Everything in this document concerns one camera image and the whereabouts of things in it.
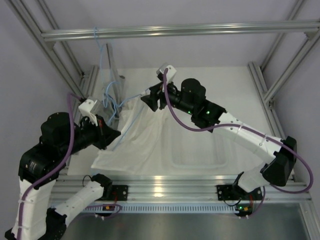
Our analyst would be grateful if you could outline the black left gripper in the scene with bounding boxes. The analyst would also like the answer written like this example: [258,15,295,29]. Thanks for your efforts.
[58,113,121,157]

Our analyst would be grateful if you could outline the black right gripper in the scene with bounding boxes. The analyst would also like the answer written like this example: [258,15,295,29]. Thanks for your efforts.
[141,80,195,117]

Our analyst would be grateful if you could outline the blue wire hanger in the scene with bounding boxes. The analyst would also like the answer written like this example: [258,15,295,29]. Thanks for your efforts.
[99,37,148,152]

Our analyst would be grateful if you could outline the white tank top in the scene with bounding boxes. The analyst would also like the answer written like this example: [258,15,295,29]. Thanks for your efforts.
[91,92,169,174]

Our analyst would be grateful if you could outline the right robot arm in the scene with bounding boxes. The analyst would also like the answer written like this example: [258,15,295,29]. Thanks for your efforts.
[141,78,297,199]

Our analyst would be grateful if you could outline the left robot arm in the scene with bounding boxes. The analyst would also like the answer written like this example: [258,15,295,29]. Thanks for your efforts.
[4,112,121,240]

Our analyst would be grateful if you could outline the grey tank top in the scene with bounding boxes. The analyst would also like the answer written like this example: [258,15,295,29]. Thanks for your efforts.
[101,42,125,126]

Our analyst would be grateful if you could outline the white plastic basket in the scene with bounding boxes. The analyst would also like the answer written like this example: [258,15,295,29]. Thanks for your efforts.
[165,122,230,170]

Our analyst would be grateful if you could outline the aluminium top crossbar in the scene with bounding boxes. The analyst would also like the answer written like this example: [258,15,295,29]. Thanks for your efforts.
[40,19,320,42]

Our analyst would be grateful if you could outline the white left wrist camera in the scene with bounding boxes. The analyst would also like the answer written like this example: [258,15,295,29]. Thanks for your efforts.
[78,96,100,126]

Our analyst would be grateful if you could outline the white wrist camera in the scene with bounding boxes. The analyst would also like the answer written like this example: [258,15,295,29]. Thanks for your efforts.
[78,96,100,126]
[156,62,177,85]

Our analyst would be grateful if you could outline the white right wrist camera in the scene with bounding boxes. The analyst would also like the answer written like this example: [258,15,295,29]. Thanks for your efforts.
[156,62,177,85]

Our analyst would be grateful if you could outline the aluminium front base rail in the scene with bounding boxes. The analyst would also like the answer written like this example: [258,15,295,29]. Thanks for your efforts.
[39,174,312,205]

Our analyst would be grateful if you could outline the aluminium frame rail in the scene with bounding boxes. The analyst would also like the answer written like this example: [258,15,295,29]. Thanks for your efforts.
[79,65,100,97]

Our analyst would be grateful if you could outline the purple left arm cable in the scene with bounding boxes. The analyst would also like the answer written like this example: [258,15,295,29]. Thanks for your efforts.
[14,92,123,240]

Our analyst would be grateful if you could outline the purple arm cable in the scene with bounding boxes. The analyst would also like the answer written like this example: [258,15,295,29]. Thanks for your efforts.
[162,68,315,193]
[14,92,123,240]

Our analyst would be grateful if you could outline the white slotted cable duct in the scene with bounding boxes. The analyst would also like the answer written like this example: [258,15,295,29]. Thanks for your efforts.
[82,203,239,214]

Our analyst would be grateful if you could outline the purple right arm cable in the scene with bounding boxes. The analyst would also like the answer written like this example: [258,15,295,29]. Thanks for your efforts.
[162,68,315,193]

